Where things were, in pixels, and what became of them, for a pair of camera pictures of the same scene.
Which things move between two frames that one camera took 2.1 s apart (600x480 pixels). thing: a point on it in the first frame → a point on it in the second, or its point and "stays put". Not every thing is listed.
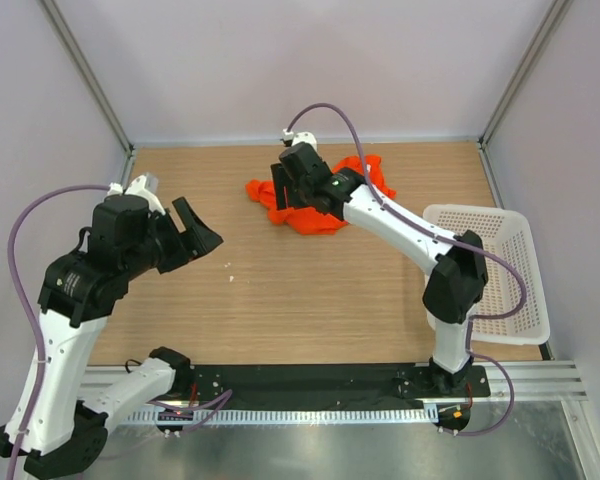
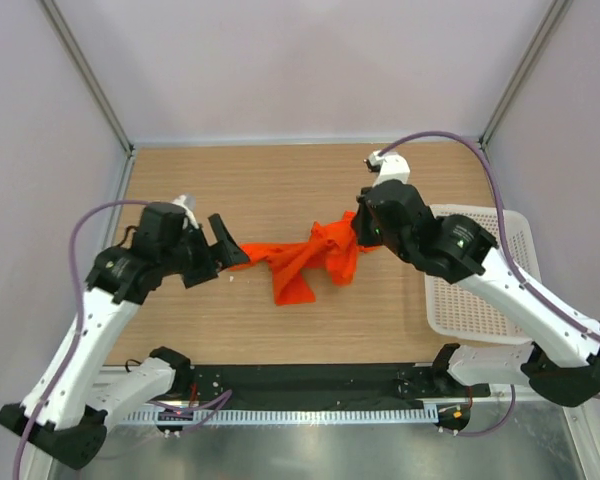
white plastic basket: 508,232 stays put
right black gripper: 280,185 → 363,237
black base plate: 325,387 stays put
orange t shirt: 311,222 → 331,250
